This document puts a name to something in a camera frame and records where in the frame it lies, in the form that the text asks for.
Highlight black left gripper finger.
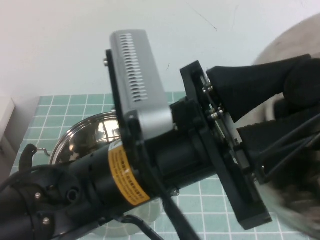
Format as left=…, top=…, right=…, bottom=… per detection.
left=206, top=53, right=312, bottom=123

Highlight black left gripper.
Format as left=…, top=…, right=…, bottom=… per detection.
left=149, top=59, right=320, bottom=230

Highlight stainless pot lid black knob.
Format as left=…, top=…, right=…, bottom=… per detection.
left=249, top=12, right=320, bottom=240

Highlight green checkered tablecloth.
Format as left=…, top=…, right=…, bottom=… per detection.
left=0, top=92, right=320, bottom=240

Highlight white grey cabinet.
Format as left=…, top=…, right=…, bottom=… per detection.
left=0, top=97, right=20, bottom=157

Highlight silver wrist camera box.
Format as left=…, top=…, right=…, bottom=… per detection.
left=109, top=29, right=176, bottom=138

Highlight thick black cable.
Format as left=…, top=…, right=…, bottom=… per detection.
left=121, top=214, right=167, bottom=240
left=158, top=183, right=202, bottom=240

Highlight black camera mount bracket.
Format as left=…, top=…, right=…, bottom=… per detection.
left=103, top=49, right=166, bottom=201

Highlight stainless steel pot black handles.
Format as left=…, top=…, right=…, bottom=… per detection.
left=21, top=111, right=166, bottom=237

